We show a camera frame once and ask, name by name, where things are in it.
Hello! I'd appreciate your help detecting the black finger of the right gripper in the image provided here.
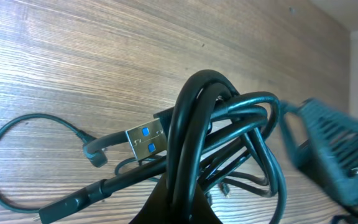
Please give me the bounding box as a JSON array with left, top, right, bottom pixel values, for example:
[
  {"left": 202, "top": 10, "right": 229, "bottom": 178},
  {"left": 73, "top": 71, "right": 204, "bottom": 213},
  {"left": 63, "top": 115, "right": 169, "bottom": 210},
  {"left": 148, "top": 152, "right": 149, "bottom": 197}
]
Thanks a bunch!
[{"left": 279, "top": 98, "right": 358, "bottom": 215}]

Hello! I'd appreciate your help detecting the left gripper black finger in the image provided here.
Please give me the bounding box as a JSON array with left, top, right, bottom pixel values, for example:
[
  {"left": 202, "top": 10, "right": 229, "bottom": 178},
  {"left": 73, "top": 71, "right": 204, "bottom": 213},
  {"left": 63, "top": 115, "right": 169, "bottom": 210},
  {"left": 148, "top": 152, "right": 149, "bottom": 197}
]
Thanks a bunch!
[{"left": 129, "top": 174, "right": 222, "bottom": 224}]

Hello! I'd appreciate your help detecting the thick black usb cable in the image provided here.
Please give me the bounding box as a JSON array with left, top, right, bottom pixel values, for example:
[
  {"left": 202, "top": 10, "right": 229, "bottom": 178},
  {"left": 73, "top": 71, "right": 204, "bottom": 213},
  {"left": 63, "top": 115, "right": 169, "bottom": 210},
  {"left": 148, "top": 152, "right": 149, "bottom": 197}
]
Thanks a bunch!
[{"left": 37, "top": 68, "right": 288, "bottom": 224}]

